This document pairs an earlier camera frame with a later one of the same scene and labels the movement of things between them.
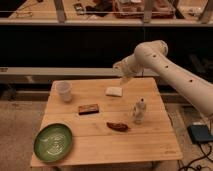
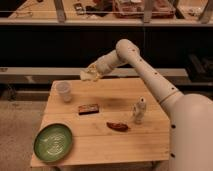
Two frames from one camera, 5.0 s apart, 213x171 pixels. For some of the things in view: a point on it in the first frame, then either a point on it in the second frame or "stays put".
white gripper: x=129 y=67 -> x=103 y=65
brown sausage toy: x=117 y=126 stays put
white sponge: x=114 y=91 -> x=87 y=76
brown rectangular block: x=88 y=108 stays put
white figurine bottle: x=139 y=111 stays put
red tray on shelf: x=134 y=9 stays put
